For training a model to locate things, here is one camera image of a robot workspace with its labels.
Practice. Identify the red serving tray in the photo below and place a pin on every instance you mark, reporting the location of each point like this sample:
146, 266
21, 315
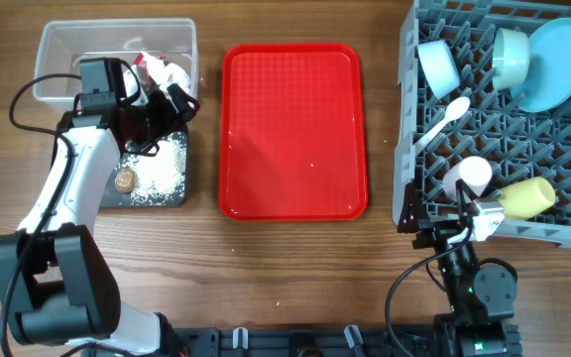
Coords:
292, 145

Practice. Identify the clear plastic bin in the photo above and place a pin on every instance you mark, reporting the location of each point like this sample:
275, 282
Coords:
64, 44

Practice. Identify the white plastic spoon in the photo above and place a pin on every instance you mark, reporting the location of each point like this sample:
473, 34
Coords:
454, 111

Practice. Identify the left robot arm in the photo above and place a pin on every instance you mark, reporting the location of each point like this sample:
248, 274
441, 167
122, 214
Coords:
56, 289

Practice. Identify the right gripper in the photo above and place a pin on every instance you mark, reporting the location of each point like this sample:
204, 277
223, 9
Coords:
436, 232

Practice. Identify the white rice pile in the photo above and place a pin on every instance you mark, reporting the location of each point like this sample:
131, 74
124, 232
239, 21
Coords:
159, 168

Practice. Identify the black plastic tray bin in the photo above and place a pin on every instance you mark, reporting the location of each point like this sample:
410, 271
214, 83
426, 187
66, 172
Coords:
171, 198

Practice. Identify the light blue bowl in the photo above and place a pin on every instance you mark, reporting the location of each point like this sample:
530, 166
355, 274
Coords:
439, 67

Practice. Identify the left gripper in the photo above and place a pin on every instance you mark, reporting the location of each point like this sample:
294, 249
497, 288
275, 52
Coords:
170, 121

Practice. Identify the yellow cup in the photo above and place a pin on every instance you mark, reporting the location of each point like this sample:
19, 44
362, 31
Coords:
525, 199

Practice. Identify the brown food scrap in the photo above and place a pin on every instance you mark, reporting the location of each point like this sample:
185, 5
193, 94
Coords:
125, 180

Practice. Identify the pink cup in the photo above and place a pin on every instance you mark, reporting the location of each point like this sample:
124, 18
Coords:
474, 171

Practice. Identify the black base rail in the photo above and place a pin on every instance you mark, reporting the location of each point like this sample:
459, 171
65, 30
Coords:
290, 342

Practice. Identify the light blue plate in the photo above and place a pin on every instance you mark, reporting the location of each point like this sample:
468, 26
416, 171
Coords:
548, 81

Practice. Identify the green bowl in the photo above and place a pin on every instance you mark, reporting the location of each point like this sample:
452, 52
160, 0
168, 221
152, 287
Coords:
511, 56

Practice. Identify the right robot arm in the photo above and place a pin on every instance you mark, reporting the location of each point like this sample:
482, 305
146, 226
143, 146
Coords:
481, 293

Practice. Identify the red silver snack wrapper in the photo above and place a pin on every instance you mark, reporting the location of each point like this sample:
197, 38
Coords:
140, 60

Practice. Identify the white napkin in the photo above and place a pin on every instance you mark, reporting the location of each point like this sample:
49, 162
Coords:
164, 73

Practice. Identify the grey dishwasher rack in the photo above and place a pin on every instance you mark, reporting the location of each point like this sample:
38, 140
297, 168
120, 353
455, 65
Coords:
518, 145

